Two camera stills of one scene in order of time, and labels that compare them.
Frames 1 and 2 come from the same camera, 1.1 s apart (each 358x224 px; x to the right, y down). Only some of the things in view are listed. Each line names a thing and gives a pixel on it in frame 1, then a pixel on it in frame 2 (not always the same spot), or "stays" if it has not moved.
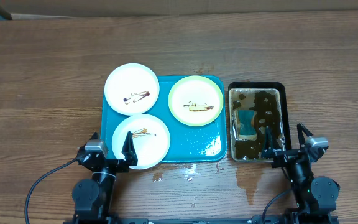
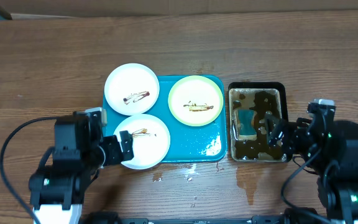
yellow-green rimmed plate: [195, 101] stays
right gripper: [271, 150] → [291, 133]
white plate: [132, 89] stays
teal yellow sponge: [247, 124] stays
